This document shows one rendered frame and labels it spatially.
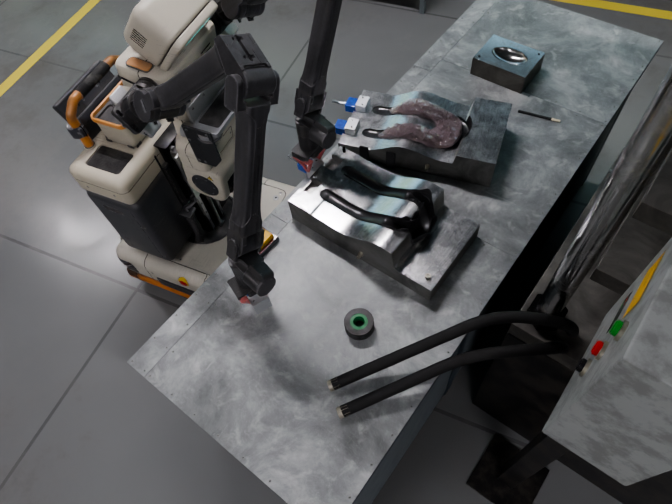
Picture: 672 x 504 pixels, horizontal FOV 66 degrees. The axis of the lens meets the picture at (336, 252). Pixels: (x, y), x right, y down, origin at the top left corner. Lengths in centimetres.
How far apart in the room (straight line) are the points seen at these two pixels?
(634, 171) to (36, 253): 269
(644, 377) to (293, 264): 103
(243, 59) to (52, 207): 223
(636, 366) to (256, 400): 93
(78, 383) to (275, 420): 136
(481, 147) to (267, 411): 97
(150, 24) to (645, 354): 125
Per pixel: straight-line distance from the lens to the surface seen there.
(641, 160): 98
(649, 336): 77
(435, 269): 144
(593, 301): 158
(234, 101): 107
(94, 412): 249
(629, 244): 138
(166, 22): 147
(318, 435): 135
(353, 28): 366
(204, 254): 227
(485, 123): 172
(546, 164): 180
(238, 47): 110
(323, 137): 150
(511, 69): 198
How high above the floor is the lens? 211
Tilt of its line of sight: 58 degrees down
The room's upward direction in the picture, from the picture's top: 9 degrees counter-clockwise
